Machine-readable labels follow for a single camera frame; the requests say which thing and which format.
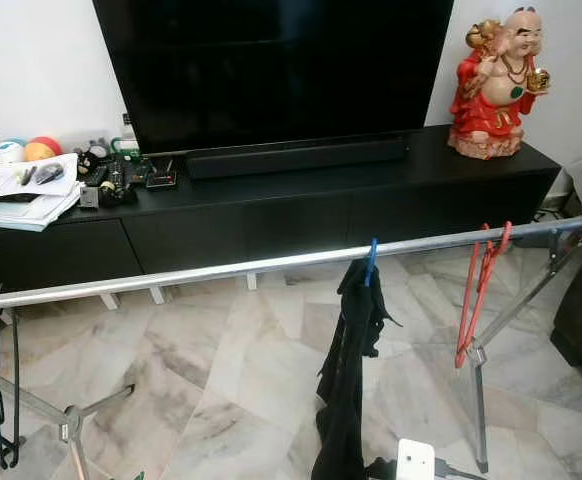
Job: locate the white round toy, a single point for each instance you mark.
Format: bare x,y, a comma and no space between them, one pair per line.
11,151

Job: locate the silver metal clothes rack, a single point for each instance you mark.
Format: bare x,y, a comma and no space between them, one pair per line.
231,268

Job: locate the green plastic clothes hanger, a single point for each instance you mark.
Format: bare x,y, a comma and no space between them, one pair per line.
136,476

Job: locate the stack of white papers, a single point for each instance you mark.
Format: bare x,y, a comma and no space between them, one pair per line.
21,193

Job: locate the orange round toy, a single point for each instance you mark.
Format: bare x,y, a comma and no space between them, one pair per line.
43,148

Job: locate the black low TV cabinet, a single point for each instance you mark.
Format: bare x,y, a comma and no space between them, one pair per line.
311,215

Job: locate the black tape dispenser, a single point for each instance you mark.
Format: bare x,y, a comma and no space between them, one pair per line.
116,188

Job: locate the red laughing Buddha statue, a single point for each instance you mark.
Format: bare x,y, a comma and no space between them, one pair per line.
496,95

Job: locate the red clothes hanger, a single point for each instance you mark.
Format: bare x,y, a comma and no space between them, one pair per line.
479,295

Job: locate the large black television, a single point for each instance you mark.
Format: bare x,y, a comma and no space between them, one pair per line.
271,70

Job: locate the black garment with red collar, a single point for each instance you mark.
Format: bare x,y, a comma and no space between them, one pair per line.
381,470

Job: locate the clear plastic bottle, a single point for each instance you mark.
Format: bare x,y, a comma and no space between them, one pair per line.
128,133

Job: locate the plain black garment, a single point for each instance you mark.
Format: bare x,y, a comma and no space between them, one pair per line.
351,370

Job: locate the blue clothes hanger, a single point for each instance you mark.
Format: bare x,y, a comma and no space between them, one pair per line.
371,260

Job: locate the black soundbar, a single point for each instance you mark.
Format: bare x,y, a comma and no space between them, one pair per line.
296,158

